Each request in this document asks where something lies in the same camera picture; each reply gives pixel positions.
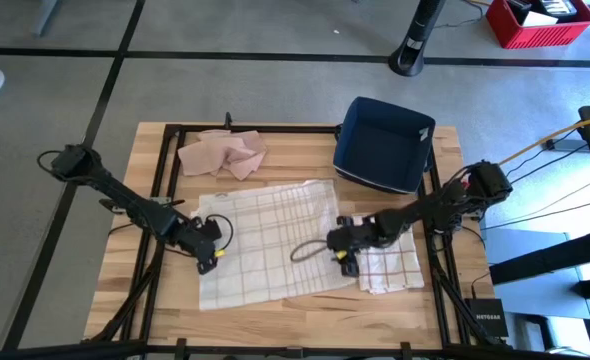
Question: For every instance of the black metal table frame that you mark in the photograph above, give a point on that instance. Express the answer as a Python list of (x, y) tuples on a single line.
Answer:
[(300, 129)]

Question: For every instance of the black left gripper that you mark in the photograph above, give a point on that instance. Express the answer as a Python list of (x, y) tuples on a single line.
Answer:
[(197, 237)]

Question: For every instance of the white box in crate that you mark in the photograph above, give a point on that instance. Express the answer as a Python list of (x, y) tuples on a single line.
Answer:
[(540, 19)]

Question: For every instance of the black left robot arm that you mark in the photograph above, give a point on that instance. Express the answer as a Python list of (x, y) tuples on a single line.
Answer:
[(125, 202)]

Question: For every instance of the white towel red checks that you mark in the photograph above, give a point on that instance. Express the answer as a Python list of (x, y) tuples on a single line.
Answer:
[(390, 270)]

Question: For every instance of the red plastic crate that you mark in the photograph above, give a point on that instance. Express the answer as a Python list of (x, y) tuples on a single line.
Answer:
[(540, 36)]

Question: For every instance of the navy fabric basket white stripe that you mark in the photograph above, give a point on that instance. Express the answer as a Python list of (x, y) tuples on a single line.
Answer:
[(382, 145)]

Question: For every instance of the white towel grey checks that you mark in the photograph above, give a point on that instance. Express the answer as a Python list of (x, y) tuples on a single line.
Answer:
[(265, 260)]

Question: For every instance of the grey metal post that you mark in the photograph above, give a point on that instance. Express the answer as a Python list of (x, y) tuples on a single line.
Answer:
[(44, 17)]

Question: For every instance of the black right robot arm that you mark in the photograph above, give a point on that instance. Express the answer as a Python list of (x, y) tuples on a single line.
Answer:
[(440, 205)]

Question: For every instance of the plain pink towel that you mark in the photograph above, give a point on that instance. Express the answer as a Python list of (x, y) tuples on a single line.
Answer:
[(215, 152)]

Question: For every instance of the grey power strip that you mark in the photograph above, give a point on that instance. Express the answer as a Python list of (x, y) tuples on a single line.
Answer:
[(570, 145)]

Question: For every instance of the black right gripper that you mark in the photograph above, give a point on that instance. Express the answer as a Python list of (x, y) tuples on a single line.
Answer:
[(355, 232)]

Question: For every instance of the black Netgear network switch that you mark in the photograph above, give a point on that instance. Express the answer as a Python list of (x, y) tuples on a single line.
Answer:
[(486, 317)]

